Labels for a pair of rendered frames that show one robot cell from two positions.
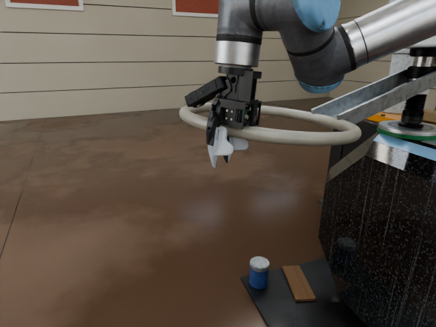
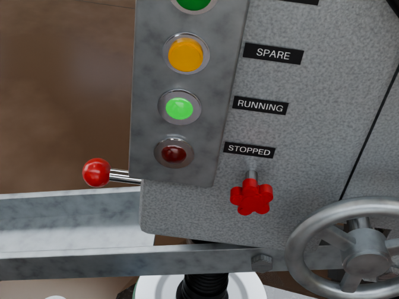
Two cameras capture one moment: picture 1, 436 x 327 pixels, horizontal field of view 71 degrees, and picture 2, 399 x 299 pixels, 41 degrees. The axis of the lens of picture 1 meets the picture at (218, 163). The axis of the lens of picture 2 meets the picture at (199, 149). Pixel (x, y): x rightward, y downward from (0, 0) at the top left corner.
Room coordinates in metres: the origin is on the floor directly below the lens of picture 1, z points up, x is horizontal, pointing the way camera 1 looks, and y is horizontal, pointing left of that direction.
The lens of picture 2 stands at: (0.68, -0.87, 1.63)
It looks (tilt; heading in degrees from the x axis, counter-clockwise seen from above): 42 degrees down; 23
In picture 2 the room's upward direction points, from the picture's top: 9 degrees clockwise
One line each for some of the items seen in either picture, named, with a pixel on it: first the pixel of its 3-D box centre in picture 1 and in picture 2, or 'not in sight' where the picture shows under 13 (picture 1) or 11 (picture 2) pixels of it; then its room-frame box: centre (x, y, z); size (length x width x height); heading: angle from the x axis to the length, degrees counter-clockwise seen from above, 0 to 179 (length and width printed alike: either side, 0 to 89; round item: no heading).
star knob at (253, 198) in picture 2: not in sight; (250, 186); (1.02, -0.78, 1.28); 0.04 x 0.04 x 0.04; 26
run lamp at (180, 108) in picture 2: not in sight; (179, 107); (0.99, -0.72, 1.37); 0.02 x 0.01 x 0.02; 116
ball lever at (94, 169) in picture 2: not in sight; (117, 175); (1.01, -0.64, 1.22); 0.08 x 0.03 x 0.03; 116
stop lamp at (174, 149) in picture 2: not in sight; (174, 152); (0.99, -0.72, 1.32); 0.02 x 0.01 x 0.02; 116
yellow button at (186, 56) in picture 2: not in sight; (186, 54); (0.98, -0.72, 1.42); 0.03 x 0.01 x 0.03; 116
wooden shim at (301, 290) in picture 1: (297, 281); not in sight; (1.30, -0.42, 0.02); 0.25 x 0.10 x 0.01; 5
